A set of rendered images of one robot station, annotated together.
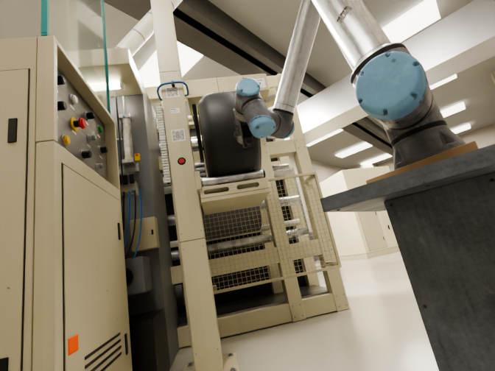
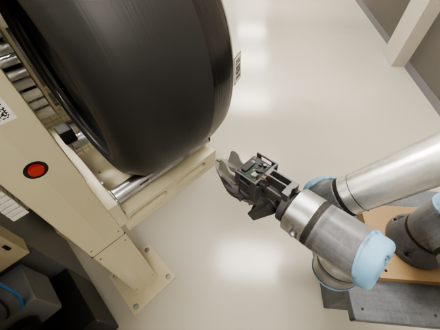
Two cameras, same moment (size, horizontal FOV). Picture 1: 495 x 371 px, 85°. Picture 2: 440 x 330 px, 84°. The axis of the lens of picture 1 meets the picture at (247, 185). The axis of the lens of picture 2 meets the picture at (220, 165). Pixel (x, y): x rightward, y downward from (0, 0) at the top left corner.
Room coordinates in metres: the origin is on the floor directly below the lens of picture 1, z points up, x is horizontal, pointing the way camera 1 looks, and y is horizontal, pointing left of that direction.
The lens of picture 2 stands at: (0.92, 0.20, 1.47)
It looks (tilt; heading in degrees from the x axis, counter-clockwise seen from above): 51 degrees down; 324
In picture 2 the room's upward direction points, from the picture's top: straight up
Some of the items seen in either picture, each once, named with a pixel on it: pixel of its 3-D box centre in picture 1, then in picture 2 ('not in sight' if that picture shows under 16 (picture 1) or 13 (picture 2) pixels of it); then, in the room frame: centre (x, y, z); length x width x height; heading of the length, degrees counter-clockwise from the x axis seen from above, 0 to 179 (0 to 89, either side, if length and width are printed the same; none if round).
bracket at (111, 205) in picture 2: (200, 190); (85, 171); (1.50, 0.27, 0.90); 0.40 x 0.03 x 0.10; 9
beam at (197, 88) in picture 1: (227, 95); not in sight; (1.84, 0.02, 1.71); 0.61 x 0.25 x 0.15; 99
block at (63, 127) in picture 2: not in sight; (66, 133); (1.60, 0.26, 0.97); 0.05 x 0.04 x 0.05; 9
